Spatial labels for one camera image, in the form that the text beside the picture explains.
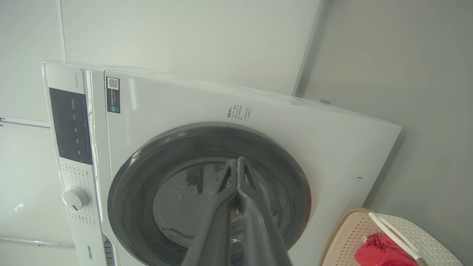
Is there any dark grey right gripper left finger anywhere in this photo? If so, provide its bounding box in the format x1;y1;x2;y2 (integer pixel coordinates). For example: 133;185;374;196
181;159;239;266

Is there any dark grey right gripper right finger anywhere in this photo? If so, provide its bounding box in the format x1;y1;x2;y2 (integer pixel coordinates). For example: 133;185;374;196
236;156;293;266

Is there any white perforated plastic laundry basket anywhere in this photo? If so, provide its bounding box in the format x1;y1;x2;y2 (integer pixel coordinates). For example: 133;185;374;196
319;208;465;266

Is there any white basket carrying handle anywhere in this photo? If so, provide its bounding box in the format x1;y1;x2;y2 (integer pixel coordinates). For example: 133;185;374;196
368;212;429;266

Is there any round dark washing machine door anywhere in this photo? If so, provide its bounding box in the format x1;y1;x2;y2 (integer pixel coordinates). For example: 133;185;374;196
107;123;312;266

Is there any white front-load washing machine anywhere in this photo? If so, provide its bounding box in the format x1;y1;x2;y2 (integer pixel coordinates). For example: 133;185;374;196
42;61;402;266

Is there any red and white sports garment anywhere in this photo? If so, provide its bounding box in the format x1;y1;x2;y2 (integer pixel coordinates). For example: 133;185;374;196
354;232;420;266

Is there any round white filter cover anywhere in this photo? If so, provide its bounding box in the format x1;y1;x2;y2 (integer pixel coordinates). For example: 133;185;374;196
348;143;385;181

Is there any white washing machine dial knob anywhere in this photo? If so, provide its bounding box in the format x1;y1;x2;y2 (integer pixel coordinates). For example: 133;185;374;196
62;186;90;211

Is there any dark QR code sticker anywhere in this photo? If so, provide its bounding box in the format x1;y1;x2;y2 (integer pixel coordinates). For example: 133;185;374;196
106;76;121;114

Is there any black washing machine display panel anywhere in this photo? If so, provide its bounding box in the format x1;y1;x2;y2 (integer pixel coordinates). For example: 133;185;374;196
49;88;93;165

